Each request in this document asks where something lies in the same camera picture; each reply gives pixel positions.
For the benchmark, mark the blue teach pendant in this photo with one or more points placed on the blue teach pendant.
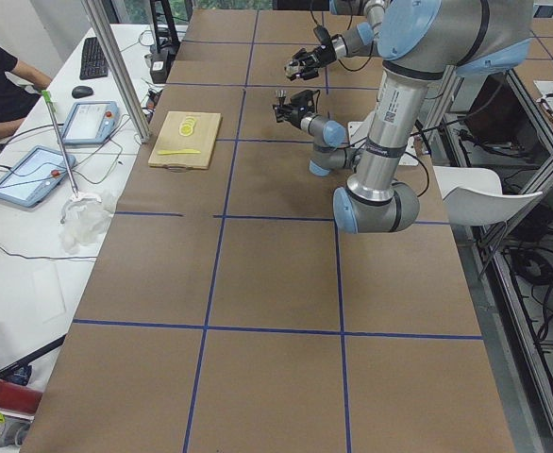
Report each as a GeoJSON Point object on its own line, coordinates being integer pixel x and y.
{"type": "Point", "coordinates": [33, 177]}
{"type": "Point", "coordinates": [90, 122]}

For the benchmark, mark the crumpled white plastic wrap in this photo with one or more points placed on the crumpled white plastic wrap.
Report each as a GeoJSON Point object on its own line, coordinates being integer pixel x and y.
{"type": "Point", "coordinates": [86, 219]}

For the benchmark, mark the green handled reacher grabber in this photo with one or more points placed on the green handled reacher grabber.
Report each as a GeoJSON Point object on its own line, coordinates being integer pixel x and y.
{"type": "Point", "coordinates": [78, 198]}

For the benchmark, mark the yellow plastic knife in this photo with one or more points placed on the yellow plastic knife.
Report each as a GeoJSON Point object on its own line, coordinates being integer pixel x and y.
{"type": "Point", "coordinates": [182, 151]}

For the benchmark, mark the far blue teach pendant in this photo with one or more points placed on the far blue teach pendant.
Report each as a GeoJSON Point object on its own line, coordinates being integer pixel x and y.
{"type": "Point", "coordinates": [90, 122]}

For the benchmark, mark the near blue teach pendant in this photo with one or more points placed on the near blue teach pendant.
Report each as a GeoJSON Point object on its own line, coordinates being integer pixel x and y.
{"type": "Point", "coordinates": [33, 177]}

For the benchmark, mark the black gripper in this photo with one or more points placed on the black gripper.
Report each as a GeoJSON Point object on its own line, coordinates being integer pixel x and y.
{"type": "Point", "coordinates": [322, 56]}
{"type": "Point", "coordinates": [294, 116]}

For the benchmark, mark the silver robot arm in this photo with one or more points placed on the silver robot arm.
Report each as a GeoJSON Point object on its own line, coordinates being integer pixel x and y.
{"type": "Point", "coordinates": [417, 41]}
{"type": "Point", "coordinates": [356, 23]}

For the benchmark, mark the small clear glass beaker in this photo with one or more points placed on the small clear glass beaker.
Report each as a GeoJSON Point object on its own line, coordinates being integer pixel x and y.
{"type": "Point", "coordinates": [291, 72]}

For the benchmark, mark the black box with label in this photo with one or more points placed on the black box with label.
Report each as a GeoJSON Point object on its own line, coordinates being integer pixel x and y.
{"type": "Point", "coordinates": [160, 66]}

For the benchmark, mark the steel jigger measuring cup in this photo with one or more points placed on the steel jigger measuring cup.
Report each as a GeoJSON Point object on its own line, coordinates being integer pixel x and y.
{"type": "Point", "coordinates": [281, 97]}

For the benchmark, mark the aluminium frame post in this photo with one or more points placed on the aluminium frame post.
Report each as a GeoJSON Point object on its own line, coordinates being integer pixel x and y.
{"type": "Point", "coordinates": [100, 24]}

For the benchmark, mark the black computer mouse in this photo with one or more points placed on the black computer mouse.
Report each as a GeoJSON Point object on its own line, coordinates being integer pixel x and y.
{"type": "Point", "coordinates": [81, 91]}

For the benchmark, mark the black keyboard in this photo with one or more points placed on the black keyboard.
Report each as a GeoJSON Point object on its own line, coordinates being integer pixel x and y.
{"type": "Point", "coordinates": [93, 61]}

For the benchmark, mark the lemon slice nearest board edge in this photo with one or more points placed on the lemon slice nearest board edge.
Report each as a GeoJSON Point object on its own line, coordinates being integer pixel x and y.
{"type": "Point", "coordinates": [185, 133]}

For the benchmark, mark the bamboo cutting board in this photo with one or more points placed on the bamboo cutting board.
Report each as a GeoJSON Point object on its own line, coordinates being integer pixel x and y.
{"type": "Point", "coordinates": [204, 135]}

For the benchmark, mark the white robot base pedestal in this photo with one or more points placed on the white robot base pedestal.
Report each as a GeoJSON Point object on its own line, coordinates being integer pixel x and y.
{"type": "Point", "coordinates": [358, 131]}

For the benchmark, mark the white plastic chair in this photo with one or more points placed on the white plastic chair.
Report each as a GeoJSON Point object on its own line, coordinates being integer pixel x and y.
{"type": "Point", "coordinates": [473, 197]}

